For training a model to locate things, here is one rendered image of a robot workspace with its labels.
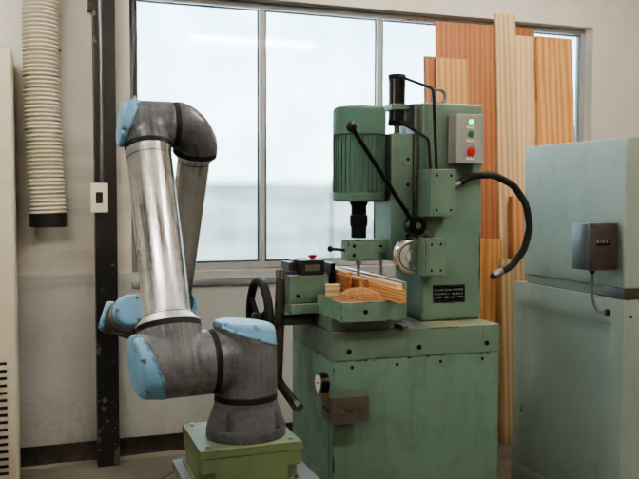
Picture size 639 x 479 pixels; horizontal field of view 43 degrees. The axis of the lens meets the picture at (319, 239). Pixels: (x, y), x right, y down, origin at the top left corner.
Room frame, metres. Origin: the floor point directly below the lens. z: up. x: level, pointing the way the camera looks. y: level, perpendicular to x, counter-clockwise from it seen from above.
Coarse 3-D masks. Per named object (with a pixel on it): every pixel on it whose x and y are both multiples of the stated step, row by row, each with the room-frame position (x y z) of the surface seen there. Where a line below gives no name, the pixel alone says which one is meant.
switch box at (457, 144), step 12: (456, 120) 2.60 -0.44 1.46; (468, 120) 2.61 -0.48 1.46; (480, 120) 2.63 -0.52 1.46; (456, 132) 2.60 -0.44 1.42; (480, 132) 2.63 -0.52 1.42; (456, 144) 2.60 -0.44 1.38; (468, 144) 2.61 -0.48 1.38; (480, 144) 2.63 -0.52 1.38; (456, 156) 2.60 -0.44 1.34; (468, 156) 2.62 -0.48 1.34; (480, 156) 2.63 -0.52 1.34
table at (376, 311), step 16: (288, 304) 2.54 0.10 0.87; (304, 304) 2.54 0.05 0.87; (320, 304) 2.53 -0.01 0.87; (336, 304) 2.40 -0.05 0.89; (352, 304) 2.36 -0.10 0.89; (368, 304) 2.38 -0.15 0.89; (384, 304) 2.39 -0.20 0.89; (400, 304) 2.41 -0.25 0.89; (352, 320) 2.36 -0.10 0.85; (368, 320) 2.38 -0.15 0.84; (384, 320) 2.39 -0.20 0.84
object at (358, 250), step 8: (344, 240) 2.66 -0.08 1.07; (352, 240) 2.64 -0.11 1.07; (360, 240) 2.64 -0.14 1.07; (368, 240) 2.65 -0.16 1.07; (376, 240) 2.66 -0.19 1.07; (384, 240) 2.67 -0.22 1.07; (344, 248) 2.66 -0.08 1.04; (352, 248) 2.63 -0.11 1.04; (360, 248) 2.64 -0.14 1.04; (368, 248) 2.65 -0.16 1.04; (376, 248) 2.66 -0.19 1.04; (384, 248) 2.67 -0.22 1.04; (344, 256) 2.66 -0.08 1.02; (352, 256) 2.63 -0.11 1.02; (360, 256) 2.64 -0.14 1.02; (368, 256) 2.65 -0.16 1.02; (376, 256) 2.66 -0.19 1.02; (384, 256) 2.67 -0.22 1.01; (360, 264) 2.68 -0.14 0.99
